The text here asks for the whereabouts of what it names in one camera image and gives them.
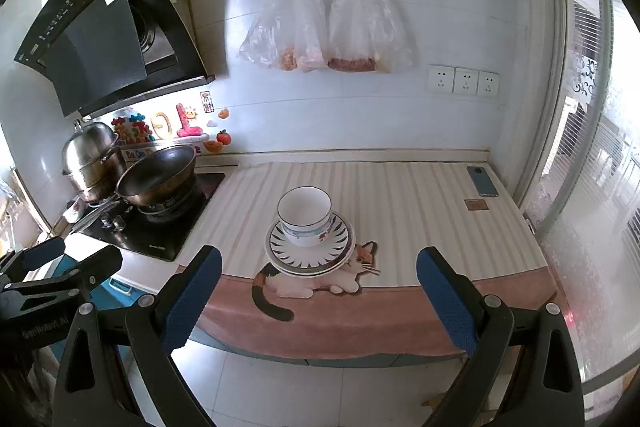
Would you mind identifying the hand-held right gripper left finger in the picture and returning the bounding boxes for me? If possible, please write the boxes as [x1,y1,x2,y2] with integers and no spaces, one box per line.
[52,245,224,427]

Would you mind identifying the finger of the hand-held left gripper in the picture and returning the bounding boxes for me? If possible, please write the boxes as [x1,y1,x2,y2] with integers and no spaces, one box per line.
[7,237,67,277]
[2,246,124,304]

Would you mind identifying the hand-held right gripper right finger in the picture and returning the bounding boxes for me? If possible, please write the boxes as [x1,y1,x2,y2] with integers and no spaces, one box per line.
[416,246,586,427]

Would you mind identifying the white plate blue leaf pattern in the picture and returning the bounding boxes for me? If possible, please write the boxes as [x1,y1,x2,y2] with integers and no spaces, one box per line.
[265,211,356,271]

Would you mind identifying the white plate grey rim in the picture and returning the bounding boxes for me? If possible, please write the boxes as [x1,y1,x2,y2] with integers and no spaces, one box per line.
[271,249,357,278]

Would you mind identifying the white bowl coloured spots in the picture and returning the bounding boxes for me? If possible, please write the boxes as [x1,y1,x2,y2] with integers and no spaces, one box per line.
[279,212,337,249]

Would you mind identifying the plain white bowl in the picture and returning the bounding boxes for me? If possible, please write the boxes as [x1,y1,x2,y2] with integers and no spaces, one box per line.
[277,187,333,233]

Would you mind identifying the small patterned cup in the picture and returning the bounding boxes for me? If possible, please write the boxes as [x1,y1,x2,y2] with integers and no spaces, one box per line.
[64,199,87,224]

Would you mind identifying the black gas stove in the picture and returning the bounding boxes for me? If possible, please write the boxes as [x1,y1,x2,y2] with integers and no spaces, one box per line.
[75,172,227,264]

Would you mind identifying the striped cat print tablecloth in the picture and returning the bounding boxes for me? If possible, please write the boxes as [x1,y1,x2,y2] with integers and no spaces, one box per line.
[199,161,558,364]

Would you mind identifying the steel steamer pot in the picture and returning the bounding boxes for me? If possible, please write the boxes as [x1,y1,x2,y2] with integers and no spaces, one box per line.
[60,120,127,204]

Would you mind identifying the dark wok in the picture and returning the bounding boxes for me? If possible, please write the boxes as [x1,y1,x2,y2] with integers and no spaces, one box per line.
[70,144,198,235]

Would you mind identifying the blue smartphone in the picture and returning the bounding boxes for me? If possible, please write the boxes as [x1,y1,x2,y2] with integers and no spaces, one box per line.
[467,165,500,198]

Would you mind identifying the window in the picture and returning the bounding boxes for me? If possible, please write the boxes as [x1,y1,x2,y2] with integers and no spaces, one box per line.
[520,0,640,408]

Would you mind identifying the black range hood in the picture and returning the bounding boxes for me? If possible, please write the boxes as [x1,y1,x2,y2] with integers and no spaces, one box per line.
[14,0,216,118]

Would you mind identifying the clear plastic bag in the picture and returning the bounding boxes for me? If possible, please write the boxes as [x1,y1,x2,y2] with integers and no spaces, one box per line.
[238,0,331,72]
[326,0,414,74]

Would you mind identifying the row of colourful wall decals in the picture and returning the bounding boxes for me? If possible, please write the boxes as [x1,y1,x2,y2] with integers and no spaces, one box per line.
[110,91,232,155]

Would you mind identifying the white wall socket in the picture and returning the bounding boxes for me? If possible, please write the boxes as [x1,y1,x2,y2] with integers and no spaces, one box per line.
[428,64,456,94]
[477,70,500,98]
[453,67,480,96]

